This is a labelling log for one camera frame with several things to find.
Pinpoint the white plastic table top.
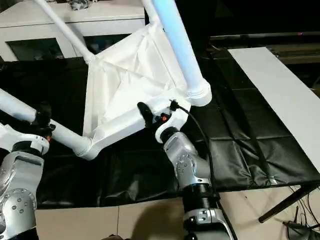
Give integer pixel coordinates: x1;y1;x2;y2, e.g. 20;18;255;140
81;22;213;162

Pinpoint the black work mat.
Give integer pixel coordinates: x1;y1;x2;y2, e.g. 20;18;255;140
0;49;320;210

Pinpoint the white cabinet with glass doors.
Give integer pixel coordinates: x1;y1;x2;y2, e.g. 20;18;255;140
0;0;146;62

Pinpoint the small grey object on cabinet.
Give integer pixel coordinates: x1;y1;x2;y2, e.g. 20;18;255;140
67;0;91;11

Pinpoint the grey thin tube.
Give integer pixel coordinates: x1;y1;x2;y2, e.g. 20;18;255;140
249;134;278;186

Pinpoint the white flat board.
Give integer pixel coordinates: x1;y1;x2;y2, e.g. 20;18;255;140
227;46;320;173

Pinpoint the black metal stand leg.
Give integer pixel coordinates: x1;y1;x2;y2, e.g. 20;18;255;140
258;184;320;224

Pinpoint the black object with white label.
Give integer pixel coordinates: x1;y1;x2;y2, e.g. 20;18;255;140
283;219;320;240

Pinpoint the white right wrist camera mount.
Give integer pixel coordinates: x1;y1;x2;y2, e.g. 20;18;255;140
149;97;192;144

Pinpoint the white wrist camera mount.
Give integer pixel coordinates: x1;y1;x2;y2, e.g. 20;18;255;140
0;123;51;156
149;97;192;144

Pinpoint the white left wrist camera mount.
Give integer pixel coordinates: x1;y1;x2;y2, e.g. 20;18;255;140
0;123;51;156

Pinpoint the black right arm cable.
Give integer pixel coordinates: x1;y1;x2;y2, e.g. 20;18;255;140
169;99;238;240

